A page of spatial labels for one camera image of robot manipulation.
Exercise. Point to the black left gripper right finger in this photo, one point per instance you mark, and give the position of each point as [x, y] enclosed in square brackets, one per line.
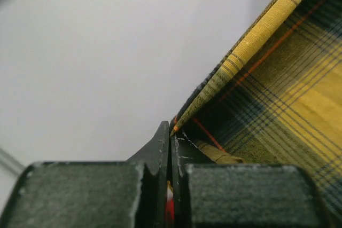
[207, 194]

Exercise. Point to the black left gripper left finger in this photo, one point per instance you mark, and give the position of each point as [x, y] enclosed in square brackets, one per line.
[129, 193]

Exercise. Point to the yellow plaid long sleeve shirt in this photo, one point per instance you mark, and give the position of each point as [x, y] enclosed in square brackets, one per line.
[275, 97]

